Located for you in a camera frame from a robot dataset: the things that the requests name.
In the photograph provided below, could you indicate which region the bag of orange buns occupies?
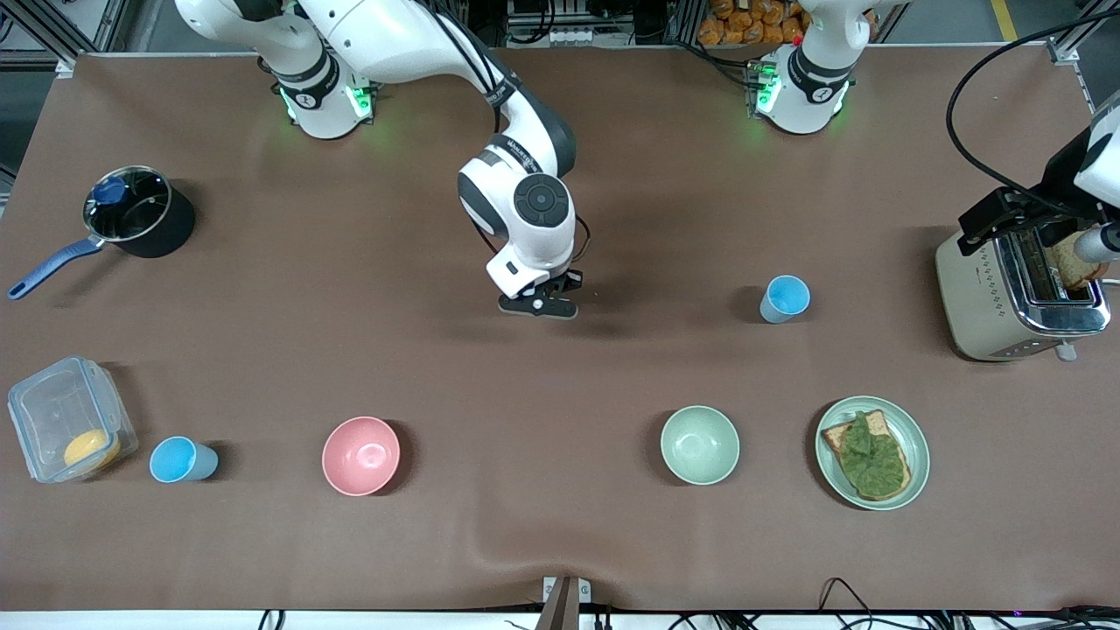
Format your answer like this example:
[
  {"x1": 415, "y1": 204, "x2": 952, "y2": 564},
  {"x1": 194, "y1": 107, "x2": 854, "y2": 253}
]
[{"x1": 697, "y1": 0, "x2": 810, "y2": 47}]

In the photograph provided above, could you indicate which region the glass lid with blue knob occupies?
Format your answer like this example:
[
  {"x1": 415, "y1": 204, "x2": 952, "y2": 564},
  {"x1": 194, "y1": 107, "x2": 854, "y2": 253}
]
[{"x1": 83, "y1": 166, "x2": 172, "y2": 243}]

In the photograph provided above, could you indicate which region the green round plate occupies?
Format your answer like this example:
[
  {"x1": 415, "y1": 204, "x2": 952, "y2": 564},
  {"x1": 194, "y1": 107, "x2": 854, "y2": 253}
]
[{"x1": 815, "y1": 396, "x2": 931, "y2": 512}]

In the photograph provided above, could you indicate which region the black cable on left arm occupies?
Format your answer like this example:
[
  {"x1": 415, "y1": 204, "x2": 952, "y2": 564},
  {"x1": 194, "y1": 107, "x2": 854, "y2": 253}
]
[{"x1": 947, "y1": 7, "x2": 1120, "y2": 198}]

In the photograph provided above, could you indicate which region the black pot with blue handle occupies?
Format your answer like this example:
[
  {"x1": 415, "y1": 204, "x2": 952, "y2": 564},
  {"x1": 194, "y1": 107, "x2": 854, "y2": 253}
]
[{"x1": 7, "y1": 166, "x2": 196, "y2": 301}]

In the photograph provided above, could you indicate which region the brown table cover mat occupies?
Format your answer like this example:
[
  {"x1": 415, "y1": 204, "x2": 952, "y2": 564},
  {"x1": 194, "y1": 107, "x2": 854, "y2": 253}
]
[{"x1": 0, "y1": 48, "x2": 1120, "y2": 613}]

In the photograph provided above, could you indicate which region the pale bread slice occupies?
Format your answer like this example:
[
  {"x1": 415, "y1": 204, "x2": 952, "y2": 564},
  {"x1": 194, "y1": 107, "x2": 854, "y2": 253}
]
[{"x1": 1050, "y1": 232, "x2": 1110, "y2": 291}]

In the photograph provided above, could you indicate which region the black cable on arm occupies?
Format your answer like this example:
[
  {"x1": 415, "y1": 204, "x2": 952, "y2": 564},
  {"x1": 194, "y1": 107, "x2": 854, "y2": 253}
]
[
  {"x1": 418, "y1": 0, "x2": 522, "y2": 110},
  {"x1": 947, "y1": 7, "x2": 1120, "y2": 198}
]

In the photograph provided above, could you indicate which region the black looped cable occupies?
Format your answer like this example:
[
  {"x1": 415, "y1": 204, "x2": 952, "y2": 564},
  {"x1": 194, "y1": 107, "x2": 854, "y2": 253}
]
[{"x1": 818, "y1": 577, "x2": 878, "y2": 630}]

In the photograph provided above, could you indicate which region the yellow round food piece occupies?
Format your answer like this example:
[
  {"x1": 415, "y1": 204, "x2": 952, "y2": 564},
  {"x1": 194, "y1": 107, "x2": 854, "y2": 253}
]
[{"x1": 63, "y1": 429, "x2": 122, "y2": 470}]

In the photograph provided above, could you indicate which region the green lettuce leaf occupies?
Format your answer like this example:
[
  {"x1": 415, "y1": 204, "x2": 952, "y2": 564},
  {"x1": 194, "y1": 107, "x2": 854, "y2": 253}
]
[{"x1": 842, "y1": 411, "x2": 907, "y2": 498}]

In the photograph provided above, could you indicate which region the clear plastic food container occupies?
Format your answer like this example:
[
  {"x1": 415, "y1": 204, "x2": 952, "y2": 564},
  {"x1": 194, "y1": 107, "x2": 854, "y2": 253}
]
[{"x1": 7, "y1": 355, "x2": 139, "y2": 484}]

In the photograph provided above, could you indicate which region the pink bowl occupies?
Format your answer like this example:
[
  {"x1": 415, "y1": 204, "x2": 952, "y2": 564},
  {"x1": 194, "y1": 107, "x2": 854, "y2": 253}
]
[{"x1": 321, "y1": 416, "x2": 402, "y2": 497}]

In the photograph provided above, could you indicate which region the beige and chrome toaster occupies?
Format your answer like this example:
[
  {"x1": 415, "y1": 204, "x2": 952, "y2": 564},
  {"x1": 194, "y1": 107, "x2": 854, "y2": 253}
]
[{"x1": 934, "y1": 223, "x2": 1112, "y2": 363}]

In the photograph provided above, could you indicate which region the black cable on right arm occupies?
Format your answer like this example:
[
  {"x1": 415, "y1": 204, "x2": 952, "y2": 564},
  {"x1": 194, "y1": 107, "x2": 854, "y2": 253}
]
[{"x1": 418, "y1": 0, "x2": 522, "y2": 110}]

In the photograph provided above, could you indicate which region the brown toast slice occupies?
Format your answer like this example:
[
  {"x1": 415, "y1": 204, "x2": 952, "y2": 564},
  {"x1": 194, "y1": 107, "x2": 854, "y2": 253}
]
[{"x1": 821, "y1": 409, "x2": 913, "y2": 501}]

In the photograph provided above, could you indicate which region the green bowl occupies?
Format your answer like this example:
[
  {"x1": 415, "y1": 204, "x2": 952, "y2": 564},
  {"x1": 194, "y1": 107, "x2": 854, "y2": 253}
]
[{"x1": 660, "y1": 405, "x2": 741, "y2": 487}]

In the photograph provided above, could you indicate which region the blue plastic cup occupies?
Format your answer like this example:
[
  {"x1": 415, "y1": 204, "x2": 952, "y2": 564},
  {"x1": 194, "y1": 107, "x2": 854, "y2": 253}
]
[
  {"x1": 149, "y1": 436, "x2": 220, "y2": 484},
  {"x1": 759, "y1": 275, "x2": 811, "y2": 325}
]

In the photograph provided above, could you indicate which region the aluminium frame profile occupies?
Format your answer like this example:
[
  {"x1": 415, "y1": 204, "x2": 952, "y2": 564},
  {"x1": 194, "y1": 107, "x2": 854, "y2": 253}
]
[
  {"x1": 1046, "y1": 0, "x2": 1120, "y2": 69},
  {"x1": 0, "y1": 0, "x2": 128, "y2": 73}
]

